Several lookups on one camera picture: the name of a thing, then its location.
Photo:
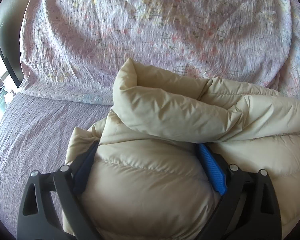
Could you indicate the beige puffer down jacket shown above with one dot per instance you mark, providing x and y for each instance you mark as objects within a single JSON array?
[{"x": 146, "y": 181}]

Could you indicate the pink floral duvet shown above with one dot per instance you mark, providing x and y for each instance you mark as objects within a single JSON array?
[{"x": 72, "y": 49}]

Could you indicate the lavender bed sheet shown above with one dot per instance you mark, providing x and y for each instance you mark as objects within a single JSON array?
[{"x": 34, "y": 135}]

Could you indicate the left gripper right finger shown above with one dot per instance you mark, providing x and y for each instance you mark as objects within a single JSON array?
[{"x": 248, "y": 208}]

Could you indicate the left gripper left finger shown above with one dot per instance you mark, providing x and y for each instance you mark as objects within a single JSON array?
[{"x": 38, "y": 218}]

